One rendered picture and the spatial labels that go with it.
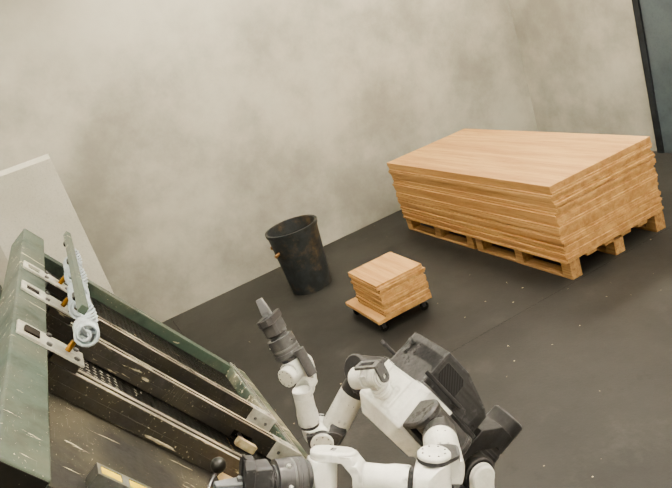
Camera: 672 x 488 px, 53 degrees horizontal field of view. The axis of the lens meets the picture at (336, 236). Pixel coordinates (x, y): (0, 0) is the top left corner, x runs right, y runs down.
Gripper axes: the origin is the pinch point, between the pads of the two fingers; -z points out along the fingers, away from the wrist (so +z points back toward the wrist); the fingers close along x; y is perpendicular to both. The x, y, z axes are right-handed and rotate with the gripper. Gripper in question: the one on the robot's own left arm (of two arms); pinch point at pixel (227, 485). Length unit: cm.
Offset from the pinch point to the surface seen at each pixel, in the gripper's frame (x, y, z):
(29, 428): -21.3, -8.0, -40.2
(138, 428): 5.5, 43.8, -13.3
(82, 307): -33, 32, -29
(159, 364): 15, 118, 4
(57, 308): -17, 85, -33
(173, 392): 14, 87, 4
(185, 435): 8.9, 43.8, -0.3
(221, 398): 31, 118, 30
